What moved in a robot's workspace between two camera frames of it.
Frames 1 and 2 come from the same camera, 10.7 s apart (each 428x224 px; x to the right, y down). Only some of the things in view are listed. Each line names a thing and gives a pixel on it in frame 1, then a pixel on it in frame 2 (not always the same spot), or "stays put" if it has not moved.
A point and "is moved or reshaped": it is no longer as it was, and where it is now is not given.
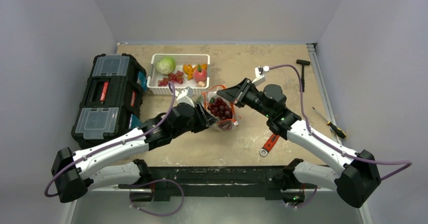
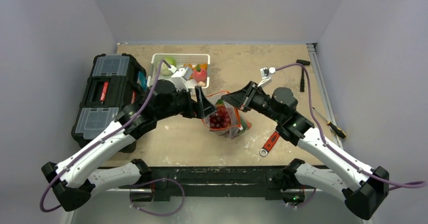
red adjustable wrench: [269, 144] stays put
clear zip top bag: [220, 108] is moved or reshaped
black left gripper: [201, 125] → [193, 110]
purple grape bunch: [219, 108] is moved or reshaped
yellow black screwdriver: [338, 131] stays put
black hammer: [303, 62] stays put
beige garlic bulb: [201, 84] stays put
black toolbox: [111, 100] stays put
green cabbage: [166, 65] stays put
